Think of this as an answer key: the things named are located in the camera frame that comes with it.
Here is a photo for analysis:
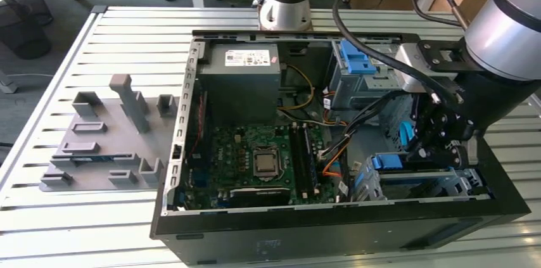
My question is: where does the blue data wire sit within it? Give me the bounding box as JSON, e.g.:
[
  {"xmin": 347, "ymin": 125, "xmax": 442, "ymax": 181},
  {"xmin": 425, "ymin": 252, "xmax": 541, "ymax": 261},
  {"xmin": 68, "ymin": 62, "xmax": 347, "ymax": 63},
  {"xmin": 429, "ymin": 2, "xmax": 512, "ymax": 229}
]
[{"xmin": 398, "ymin": 119, "xmax": 414, "ymax": 150}]

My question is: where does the grey power supply unit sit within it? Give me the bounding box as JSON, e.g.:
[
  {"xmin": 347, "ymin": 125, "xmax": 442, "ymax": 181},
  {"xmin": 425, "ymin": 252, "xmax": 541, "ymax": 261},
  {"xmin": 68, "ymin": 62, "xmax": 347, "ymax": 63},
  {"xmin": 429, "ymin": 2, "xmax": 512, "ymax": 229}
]
[{"xmin": 196, "ymin": 42, "xmax": 283, "ymax": 125}]

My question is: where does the black wire bundle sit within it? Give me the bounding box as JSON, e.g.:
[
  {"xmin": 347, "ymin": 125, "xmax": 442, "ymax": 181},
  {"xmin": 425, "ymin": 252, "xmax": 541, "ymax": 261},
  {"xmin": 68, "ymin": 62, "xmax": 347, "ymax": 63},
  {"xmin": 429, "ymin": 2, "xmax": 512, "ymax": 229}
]
[{"xmin": 321, "ymin": 89, "xmax": 418, "ymax": 158}]

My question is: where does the green motherboard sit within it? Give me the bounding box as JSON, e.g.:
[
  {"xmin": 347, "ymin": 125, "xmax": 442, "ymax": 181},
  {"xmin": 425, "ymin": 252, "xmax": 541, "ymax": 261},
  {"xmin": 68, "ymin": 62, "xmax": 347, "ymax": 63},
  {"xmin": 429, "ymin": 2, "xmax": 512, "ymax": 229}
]
[{"xmin": 186, "ymin": 124, "xmax": 353, "ymax": 210}]

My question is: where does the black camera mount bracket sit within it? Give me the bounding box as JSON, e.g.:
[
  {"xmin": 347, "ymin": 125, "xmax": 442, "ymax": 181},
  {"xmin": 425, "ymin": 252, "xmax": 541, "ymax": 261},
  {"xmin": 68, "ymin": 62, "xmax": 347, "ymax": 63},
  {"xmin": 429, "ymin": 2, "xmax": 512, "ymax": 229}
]
[{"xmin": 415, "ymin": 39, "xmax": 488, "ymax": 75}]

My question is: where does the black open PC case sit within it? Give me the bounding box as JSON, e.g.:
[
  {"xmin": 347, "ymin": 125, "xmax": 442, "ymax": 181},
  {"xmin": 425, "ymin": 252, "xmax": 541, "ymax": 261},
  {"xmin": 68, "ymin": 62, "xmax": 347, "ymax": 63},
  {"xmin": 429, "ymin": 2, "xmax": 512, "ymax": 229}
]
[{"xmin": 150, "ymin": 29, "xmax": 533, "ymax": 265}]

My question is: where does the black waste bin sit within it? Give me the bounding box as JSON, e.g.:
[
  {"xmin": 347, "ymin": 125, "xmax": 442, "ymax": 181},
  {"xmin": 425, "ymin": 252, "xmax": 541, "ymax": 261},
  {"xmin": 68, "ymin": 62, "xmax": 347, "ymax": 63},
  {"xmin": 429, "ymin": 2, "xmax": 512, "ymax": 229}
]
[{"xmin": 0, "ymin": 0, "xmax": 55, "ymax": 60}]

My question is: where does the metal disk bay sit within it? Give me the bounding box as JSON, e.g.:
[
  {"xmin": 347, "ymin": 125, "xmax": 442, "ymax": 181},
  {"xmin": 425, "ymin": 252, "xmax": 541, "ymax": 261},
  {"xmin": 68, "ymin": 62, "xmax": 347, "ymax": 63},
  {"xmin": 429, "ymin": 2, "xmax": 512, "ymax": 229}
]
[{"xmin": 353, "ymin": 151, "xmax": 494, "ymax": 203}]

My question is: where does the blue plastic drive latch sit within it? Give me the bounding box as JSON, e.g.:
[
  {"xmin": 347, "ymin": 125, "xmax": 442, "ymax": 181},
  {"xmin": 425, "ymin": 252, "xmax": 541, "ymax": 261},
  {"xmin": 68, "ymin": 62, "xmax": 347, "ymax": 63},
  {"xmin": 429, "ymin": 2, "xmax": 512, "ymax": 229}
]
[{"xmin": 339, "ymin": 39, "xmax": 378, "ymax": 75}]

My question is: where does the black graphics card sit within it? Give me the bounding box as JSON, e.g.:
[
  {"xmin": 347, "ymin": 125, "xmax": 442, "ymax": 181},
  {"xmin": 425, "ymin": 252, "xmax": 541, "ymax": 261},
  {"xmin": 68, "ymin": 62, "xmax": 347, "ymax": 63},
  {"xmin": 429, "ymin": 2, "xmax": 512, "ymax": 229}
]
[{"xmin": 227, "ymin": 186, "xmax": 294, "ymax": 208}]

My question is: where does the black case fan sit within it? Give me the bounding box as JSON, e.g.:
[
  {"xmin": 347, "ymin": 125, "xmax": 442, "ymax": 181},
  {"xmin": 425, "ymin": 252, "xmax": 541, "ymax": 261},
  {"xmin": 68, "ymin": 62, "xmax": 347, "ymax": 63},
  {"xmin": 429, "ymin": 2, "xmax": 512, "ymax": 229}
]
[{"xmin": 187, "ymin": 89, "xmax": 211, "ymax": 163}]

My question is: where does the black RAM slot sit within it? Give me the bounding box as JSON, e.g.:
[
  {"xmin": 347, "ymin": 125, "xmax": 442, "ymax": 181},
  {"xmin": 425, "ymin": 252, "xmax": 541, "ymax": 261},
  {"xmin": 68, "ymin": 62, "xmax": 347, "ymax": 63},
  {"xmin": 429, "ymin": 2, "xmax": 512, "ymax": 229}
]
[
  {"xmin": 302, "ymin": 124, "xmax": 322, "ymax": 198},
  {"xmin": 290, "ymin": 124, "xmax": 310, "ymax": 199}
]

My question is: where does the grey metal foot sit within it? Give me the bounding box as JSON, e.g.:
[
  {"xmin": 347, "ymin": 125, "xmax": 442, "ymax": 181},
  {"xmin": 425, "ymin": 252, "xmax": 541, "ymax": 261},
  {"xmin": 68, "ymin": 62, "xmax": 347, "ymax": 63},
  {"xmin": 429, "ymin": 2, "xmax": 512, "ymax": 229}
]
[{"xmin": 0, "ymin": 68, "xmax": 20, "ymax": 94}]

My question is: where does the yellow wire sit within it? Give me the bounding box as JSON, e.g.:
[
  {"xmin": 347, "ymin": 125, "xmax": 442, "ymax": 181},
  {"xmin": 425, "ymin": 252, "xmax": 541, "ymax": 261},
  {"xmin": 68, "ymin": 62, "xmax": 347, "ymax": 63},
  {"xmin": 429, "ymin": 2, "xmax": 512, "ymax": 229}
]
[{"xmin": 277, "ymin": 64, "xmax": 317, "ymax": 112}]

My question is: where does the CPU socket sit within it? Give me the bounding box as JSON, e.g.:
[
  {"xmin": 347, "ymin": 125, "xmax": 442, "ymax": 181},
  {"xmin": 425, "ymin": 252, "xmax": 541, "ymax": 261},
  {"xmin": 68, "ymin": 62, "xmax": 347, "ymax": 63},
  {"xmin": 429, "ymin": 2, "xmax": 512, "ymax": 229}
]
[{"xmin": 250, "ymin": 144, "xmax": 283, "ymax": 182}]

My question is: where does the grey plastic parts rack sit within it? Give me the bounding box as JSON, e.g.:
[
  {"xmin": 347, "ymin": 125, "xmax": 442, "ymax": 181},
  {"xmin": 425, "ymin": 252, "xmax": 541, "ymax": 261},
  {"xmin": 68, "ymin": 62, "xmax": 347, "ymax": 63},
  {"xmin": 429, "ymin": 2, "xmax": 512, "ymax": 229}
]
[{"xmin": 37, "ymin": 73, "xmax": 182, "ymax": 192}]

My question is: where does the silver CPU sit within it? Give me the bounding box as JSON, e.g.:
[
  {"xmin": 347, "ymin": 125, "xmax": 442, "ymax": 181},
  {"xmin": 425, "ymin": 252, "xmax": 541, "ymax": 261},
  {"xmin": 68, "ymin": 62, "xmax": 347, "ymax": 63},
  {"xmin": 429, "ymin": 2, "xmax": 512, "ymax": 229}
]
[{"xmin": 254, "ymin": 151, "xmax": 279, "ymax": 176}]

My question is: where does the hard disk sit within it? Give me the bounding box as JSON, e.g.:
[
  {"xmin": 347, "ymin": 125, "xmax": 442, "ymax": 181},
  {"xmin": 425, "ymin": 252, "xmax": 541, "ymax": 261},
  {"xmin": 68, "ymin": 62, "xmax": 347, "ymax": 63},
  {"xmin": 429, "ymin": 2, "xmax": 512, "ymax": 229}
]
[{"xmin": 354, "ymin": 152, "xmax": 470, "ymax": 201}]

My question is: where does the orange wire loop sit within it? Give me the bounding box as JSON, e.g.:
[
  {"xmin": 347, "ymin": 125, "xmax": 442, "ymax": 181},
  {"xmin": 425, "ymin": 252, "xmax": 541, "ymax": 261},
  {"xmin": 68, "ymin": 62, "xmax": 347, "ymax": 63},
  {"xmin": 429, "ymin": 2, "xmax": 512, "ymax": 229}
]
[{"xmin": 321, "ymin": 150, "xmax": 345, "ymax": 177}]

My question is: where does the grey metal drive cage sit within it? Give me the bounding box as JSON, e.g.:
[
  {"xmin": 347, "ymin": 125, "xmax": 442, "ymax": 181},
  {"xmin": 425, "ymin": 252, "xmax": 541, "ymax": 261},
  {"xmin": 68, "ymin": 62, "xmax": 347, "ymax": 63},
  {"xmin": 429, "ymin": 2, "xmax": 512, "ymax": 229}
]
[{"xmin": 329, "ymin": 39, "xmax": 419, "ymax": 112}]

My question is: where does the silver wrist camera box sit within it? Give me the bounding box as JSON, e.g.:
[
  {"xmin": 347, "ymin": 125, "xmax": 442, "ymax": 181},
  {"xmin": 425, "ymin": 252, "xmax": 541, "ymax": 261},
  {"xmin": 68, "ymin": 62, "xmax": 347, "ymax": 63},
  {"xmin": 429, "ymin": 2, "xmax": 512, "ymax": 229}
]
[{"xmin": 395, "ymin": 42, "xmax": 461, "ymax": 94}]

